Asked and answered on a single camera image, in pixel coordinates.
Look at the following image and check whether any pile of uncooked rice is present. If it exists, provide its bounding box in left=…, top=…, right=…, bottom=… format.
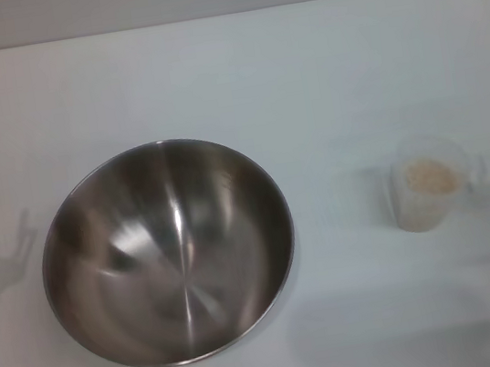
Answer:
left=391, top=151, right=465, bottom=235

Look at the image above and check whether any clear plastic measuring cup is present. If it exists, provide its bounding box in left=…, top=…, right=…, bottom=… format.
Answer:
left=381, top=124, right=490, bottom=238

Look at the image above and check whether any stainless steel mixing bowl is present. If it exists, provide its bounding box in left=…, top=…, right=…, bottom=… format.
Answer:
left=24, top=121, right=312, bottom=367

